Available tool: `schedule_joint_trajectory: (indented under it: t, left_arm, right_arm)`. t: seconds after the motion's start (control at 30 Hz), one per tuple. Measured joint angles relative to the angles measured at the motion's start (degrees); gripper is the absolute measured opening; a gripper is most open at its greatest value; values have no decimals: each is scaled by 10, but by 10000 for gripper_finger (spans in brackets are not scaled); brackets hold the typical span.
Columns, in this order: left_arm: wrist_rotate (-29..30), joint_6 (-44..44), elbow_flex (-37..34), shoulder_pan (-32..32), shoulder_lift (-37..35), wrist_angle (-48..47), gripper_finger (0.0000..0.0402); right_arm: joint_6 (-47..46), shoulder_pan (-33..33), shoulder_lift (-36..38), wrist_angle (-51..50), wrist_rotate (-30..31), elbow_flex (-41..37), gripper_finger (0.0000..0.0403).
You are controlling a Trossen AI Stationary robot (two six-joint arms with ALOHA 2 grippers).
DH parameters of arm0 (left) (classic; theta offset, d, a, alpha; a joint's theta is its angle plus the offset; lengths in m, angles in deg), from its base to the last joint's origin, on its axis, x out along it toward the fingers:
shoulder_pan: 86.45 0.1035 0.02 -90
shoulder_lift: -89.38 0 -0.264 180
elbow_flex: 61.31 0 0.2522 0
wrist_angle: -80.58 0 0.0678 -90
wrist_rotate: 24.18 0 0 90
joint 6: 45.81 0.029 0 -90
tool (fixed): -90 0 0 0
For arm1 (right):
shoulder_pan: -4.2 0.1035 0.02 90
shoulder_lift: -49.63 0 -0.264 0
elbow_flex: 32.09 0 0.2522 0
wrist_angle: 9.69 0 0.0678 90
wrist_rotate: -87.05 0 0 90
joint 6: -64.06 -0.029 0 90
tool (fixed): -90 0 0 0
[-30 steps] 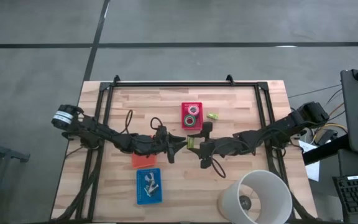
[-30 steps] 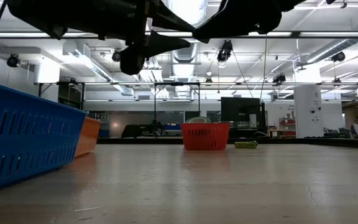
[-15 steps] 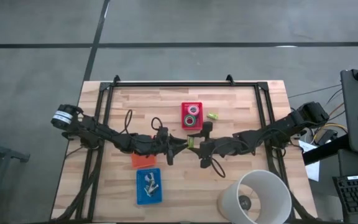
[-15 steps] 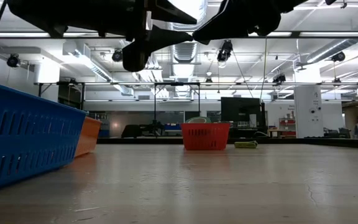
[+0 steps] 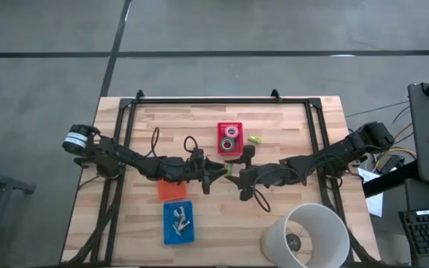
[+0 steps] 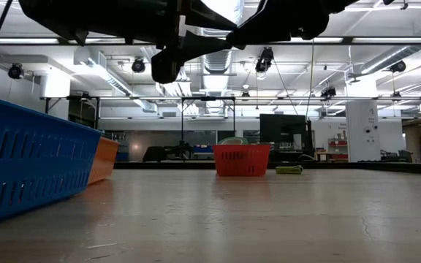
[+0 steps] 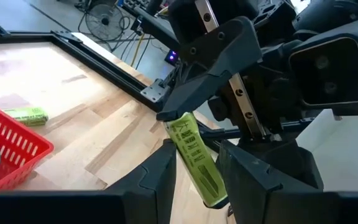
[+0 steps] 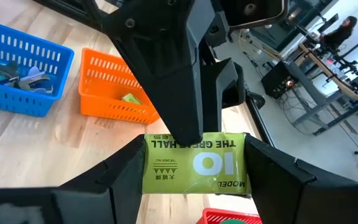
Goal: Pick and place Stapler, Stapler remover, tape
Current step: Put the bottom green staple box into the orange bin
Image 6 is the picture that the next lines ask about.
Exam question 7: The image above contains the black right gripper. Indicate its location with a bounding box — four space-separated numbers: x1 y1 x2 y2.
227 0 360 50

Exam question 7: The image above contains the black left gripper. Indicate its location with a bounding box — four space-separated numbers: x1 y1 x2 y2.
18 0 238 85

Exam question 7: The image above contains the black ceiling spotlight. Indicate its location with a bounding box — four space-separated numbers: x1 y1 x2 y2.
7 62 25 80
320 86 338 99
389 60 408 74
131 57 147 74
254 47 275 74

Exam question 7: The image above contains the black monitor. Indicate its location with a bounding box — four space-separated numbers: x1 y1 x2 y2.
259 113 312 160

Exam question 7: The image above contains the white pillar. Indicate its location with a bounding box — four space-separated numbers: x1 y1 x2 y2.
345 100 382 163

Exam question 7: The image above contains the red storage shelf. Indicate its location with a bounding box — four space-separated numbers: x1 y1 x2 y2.
327 137 349 161

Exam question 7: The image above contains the red plastic basket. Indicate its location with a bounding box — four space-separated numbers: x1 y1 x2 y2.
212 143 272 178

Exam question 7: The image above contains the small yellow-green packet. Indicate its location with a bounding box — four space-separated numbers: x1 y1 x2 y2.
275 164 304 175

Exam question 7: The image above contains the orange plastic basket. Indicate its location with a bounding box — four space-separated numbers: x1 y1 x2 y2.
87 136 121 186

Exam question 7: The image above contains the blue plastic basket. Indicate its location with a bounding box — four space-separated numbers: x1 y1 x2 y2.
0 93 103 226

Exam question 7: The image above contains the silver ventilation duct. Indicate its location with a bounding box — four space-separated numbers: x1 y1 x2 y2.
201 49 233 115

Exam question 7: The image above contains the black background rig frame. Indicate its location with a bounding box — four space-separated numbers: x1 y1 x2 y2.
44 95 237 161

